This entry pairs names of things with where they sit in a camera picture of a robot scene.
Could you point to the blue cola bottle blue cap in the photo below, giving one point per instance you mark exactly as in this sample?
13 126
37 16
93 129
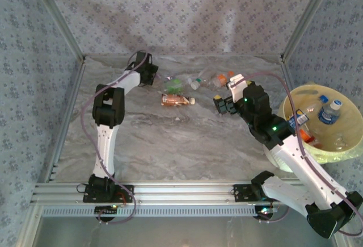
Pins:
299 119

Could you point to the grey metal panel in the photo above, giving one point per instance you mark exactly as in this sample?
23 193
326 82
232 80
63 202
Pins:
184 232

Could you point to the aluminium frame rail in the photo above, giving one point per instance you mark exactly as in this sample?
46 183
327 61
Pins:
184 193

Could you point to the aluminium side rail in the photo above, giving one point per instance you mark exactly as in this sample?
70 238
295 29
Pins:
66 116
285 71

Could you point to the black controller board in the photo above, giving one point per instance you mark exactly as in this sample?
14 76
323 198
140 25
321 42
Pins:
106 211
265 213

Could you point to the small orange label orange cap bottle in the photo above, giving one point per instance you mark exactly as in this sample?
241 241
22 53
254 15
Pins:
220 79

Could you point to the large clear bottle red label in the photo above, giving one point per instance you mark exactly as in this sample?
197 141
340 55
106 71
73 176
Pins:
316 144

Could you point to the aluminium frame post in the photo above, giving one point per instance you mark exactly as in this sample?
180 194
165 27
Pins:
309 17
56 17

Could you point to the round cream plastic bin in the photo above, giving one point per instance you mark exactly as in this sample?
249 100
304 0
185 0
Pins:
348 127

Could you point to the clear bottle green label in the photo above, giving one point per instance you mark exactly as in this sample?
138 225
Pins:
173 85

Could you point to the clear bottle green white cap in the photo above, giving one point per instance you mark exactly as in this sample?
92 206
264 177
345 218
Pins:
195 84

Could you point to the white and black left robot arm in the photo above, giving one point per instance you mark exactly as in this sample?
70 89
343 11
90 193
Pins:
105 144

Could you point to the copper coffee bottle cream cap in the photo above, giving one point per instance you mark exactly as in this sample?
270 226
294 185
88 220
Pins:
174 100

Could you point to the water bottle blue label white cap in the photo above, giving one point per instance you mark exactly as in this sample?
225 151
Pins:
329 115

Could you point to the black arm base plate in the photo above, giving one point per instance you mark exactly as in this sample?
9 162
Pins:
241 193
124 193

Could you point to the clear yellowish bin liner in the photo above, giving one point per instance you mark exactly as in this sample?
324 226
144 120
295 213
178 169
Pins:
340 156

